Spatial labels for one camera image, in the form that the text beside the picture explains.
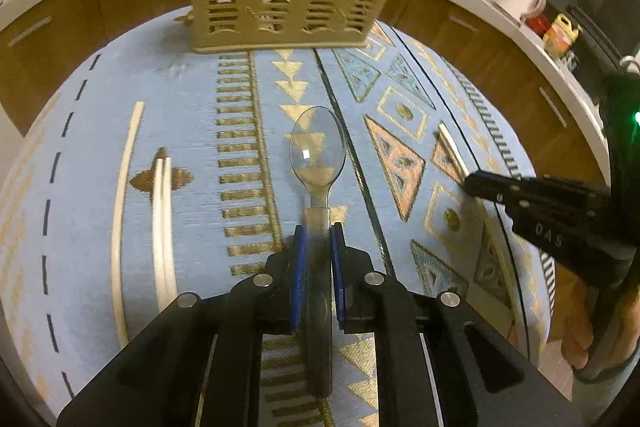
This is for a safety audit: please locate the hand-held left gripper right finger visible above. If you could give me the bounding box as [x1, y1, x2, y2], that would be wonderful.
[330, 222, 584, 427]

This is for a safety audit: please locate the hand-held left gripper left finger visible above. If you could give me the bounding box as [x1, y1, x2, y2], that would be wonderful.
[56, 225, 308, 427]

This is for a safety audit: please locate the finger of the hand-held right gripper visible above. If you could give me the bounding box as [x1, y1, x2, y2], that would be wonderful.
[464, 171, 546, 210]

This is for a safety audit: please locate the clear plastic spoon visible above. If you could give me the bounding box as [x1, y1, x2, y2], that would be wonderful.
[289, 105, 347, 397]

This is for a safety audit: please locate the person's right hand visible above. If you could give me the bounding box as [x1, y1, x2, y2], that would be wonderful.
[559, 279, 597, 370]

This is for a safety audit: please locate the pale wooden chopstick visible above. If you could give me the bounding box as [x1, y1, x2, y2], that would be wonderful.
[151, 158, 169, 314]
[161, 157, 180, 304]
[111, 101, 146, 351]

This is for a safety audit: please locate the red container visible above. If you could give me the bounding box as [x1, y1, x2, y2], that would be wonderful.
[525, 12, 554, 39]

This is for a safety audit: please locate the yellow oil bottle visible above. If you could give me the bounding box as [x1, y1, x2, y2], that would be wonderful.
[542, 13, 584, 58]

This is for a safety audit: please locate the blue patterned tablecloth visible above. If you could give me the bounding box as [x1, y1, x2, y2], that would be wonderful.
[0, 4, 557, 427]

